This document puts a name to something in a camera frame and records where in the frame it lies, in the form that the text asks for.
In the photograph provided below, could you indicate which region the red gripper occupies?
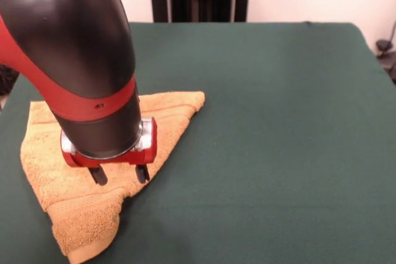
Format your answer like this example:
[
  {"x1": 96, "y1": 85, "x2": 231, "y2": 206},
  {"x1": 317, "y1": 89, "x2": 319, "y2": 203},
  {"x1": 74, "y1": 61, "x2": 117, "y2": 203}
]
[{"x1": 60, "y1": 117, "x2": 158, "y2": 187}]

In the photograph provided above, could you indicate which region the dark green table cloth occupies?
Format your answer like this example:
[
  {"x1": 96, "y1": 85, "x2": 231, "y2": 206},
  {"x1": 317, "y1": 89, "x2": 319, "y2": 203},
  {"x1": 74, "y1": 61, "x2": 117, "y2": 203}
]
[{"x1": 0, "y1": 21, "x2": 396, "y2": 264}]

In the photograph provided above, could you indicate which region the tan towel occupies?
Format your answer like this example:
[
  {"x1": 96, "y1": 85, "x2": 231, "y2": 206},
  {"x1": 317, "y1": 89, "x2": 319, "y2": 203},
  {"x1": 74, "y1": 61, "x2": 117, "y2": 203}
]
[{"x1": 20, "y1": 90, "x2": 207, "y2": 264}]

